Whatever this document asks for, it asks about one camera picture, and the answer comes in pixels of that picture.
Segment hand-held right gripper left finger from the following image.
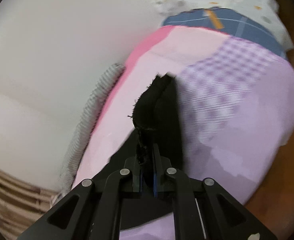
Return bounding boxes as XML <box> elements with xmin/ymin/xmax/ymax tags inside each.
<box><xmin>17</xmin><ymin>156</ymin><xmax>143</xmax><ymax>240</ymax></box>

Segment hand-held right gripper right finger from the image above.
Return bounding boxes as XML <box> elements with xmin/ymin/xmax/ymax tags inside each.
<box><xmin>152</xmin><ymin>144</ymin><xmax>279</xmax><ymax>240</ymax></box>

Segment black pants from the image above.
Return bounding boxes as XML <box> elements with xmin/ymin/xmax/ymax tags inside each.
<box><xmin>108</xmin><ymin>72</ymin><xmax>202</xmax><ymax>232</ymax></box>

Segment grey white striped blanket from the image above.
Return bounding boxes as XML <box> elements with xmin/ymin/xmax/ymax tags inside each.
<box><xmin>59</xmin><ymin>64</ymin><xmax>126</xmax><ymax>193</ymax></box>

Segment purple pink bed sheet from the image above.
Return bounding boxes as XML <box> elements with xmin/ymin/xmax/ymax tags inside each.
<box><xmin>72</xmin><ymin>25</ymin><xmax>294</xmax><ymax>240</ymax></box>

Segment beige patterned curtain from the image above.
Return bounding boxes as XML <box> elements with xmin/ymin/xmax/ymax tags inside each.
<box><xmin>0</xmin><ymin>162</ymin><xmax>60</xmax><ymax>230</ymax></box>

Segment blue plaid cloth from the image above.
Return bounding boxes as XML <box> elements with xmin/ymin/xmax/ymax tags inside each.
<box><xmin>162</xmin><ymin>7</ymin><xmax>289</xmax><ymax>60</ymax></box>

